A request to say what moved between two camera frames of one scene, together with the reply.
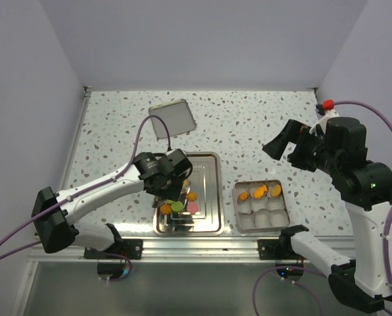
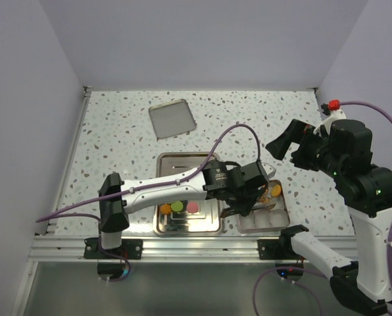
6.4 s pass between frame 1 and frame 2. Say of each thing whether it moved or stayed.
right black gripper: stayed
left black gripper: moved
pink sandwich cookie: stayed
